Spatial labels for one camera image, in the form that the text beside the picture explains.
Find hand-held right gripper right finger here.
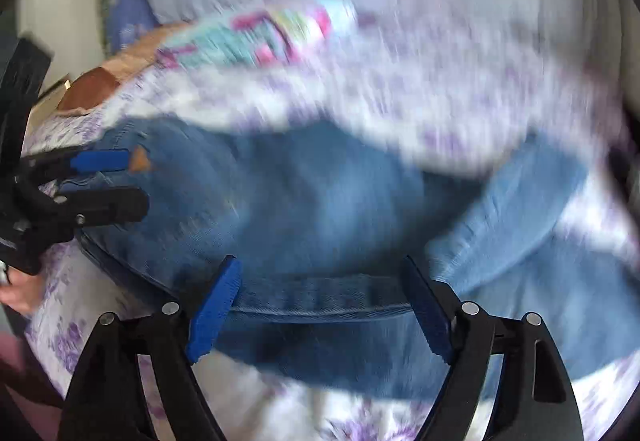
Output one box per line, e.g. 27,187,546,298
404,255,586,441

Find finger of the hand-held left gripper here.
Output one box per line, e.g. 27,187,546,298
20,186,150,242
22,146,132,183

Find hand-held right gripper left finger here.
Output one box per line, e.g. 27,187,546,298
57,255,244,441

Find blue denim pants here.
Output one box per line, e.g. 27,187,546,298
75,114,640,403

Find person's left hand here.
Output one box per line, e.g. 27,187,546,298
0,266,45,315

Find brown cloth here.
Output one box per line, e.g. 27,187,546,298
55,21,193,116

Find turquoise pink printed cloth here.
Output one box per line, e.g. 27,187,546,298
159,0,359,70

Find purple floral bedsheet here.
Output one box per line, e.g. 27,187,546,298
20,11,640,441

